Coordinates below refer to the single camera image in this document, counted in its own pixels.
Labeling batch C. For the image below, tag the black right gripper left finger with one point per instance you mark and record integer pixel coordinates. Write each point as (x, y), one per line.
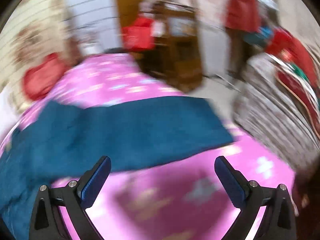
(46, 220)

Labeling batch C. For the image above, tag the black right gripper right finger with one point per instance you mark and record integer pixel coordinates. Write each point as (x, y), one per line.
(278, 221)

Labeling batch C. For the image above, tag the teal quilted down jacket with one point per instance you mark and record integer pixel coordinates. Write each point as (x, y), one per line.
(66, 141)

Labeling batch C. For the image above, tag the pink floral bed cover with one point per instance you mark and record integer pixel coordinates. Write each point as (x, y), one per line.
(180, 200)

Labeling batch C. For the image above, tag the patterned blanket pile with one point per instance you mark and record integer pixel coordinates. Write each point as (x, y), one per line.
(279, 103)

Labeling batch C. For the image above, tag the red heart-shaped cushion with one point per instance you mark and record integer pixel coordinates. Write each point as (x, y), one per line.
(38, 81)

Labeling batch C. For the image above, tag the beige floral large pillow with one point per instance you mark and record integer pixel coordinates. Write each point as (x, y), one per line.
(35, 29)

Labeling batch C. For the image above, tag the wooden chair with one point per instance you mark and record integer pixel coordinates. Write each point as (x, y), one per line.
(176, 57)

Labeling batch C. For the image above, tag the red plastic bag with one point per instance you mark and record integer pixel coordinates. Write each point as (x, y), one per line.
(138, 37)

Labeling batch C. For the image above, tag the red cloth on furniture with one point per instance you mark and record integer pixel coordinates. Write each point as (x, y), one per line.
(243, 15)

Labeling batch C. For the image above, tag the white slatted headboard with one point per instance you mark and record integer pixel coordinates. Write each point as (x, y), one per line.
(98, 17)

